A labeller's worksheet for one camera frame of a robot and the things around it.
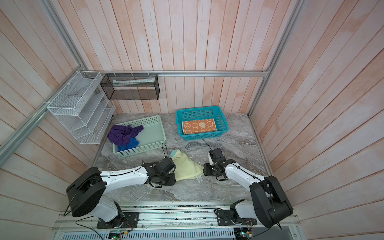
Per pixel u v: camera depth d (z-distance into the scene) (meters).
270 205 0.42
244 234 0.70
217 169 0.65
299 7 0.68
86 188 0.48
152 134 1.07
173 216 0.76
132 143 0.98
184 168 0.88
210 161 0.75
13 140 0.54
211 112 1.14
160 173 0.67
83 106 0.73
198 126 1.11
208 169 0.80
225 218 0.73
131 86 1.03
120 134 0.97
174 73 0.96
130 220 0.73
